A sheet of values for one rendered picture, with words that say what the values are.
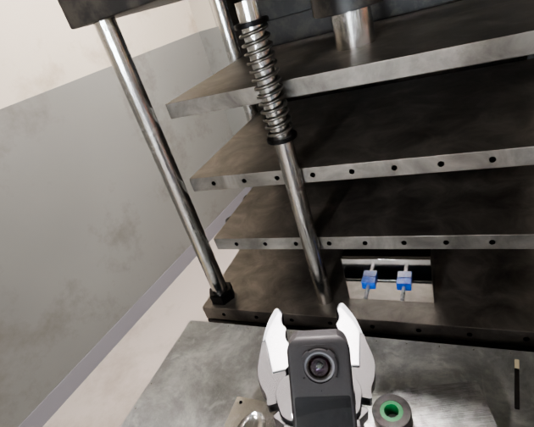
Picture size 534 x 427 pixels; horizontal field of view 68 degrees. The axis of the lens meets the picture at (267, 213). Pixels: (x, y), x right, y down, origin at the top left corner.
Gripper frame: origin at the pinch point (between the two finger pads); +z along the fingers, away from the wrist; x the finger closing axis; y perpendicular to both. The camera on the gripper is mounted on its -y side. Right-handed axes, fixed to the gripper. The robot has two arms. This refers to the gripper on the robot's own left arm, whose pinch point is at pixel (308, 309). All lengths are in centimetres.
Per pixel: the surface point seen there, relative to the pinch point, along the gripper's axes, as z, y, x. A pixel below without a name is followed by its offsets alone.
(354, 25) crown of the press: 95, -18, 22
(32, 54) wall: 202, -16, -137
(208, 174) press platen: 89, 20, -28
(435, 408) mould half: 22, 52, 25
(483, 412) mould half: 19, 50, 33
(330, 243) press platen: 76, 44, 9
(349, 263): 72, 49, 15
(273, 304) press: 78, 69, -13
